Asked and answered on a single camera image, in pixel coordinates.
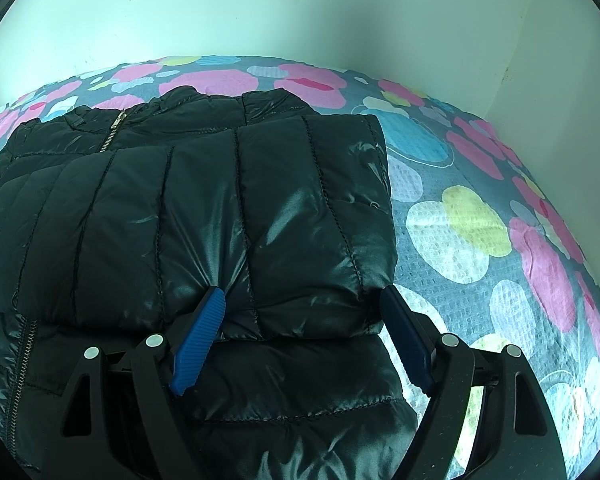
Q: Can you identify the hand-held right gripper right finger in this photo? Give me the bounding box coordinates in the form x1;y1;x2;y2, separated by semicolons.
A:
379;285;567;480

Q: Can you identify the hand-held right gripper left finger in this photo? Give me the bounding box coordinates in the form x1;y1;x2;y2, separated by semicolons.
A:
60;285;227;480

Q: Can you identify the black puffer jacket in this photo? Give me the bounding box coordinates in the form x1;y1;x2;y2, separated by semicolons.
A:
0;86;422;480

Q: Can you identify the floral bed sheet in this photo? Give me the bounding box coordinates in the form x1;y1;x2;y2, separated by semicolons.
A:
0;55;600;480

